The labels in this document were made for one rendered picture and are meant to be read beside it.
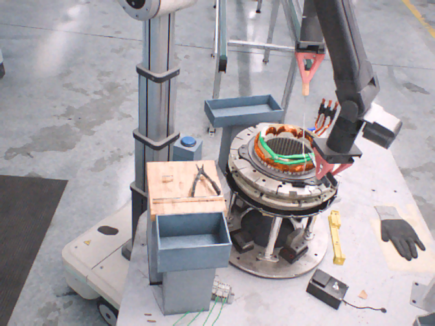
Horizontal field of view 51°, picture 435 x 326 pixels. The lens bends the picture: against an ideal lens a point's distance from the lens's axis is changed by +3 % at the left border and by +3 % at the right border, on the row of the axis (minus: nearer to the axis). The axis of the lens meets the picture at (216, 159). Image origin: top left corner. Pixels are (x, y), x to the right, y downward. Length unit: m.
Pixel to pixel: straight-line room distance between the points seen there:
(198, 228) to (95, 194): 1.62
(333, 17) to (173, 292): 0.74
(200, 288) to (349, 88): 0.61
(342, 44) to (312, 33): 0.26
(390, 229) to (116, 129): 2.10
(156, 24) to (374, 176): 1.01
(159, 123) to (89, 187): 1.31
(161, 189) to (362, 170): 0.95
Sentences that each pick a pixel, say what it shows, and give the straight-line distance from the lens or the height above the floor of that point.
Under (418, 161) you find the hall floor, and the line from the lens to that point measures 3.51.
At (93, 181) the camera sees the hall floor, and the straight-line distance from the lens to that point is 2.80.
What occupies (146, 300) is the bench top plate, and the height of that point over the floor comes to 0.78.
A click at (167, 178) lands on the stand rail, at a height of 1.08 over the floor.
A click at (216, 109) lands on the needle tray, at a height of 1.03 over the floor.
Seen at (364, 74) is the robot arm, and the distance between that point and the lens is 0.94.
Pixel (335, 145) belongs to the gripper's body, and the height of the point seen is 1.28.
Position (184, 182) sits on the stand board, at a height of 1.06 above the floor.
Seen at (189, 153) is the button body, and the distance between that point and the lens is 1.36.
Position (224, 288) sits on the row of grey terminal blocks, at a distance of 1.30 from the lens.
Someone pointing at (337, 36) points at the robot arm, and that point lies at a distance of 0.89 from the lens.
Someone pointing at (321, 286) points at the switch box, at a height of 0.83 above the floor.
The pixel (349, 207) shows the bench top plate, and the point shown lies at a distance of 1.68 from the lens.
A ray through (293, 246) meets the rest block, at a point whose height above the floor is 0.84.
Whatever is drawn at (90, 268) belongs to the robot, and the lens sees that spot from 2.04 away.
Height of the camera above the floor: 1.86
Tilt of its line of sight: 39 degrees down
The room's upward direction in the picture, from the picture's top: 8 degrees clockwise
